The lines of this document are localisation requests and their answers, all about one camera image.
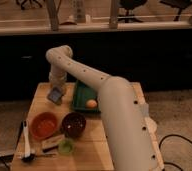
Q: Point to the black office chair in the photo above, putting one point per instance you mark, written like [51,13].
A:
[129,6]

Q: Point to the grey blue gripper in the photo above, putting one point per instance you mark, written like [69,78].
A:
[55,95]

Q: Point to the orange plastic bowl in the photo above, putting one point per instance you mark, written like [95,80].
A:
[43,125]

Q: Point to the orange egg shaped object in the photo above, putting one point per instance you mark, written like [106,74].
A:
[91,103]

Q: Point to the green plastic cup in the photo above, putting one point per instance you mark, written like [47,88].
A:
[66,146]

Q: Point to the wooden brush block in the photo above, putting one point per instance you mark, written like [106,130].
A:
[51,142]

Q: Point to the black handled utensil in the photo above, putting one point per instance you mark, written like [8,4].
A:
[39,155]

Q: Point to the dark maroon bowl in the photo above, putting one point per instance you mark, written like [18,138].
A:
[73,125]

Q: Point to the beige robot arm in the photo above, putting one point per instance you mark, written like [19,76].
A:
[128,136]

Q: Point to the green plastic tray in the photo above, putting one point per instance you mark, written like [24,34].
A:
[83,93]

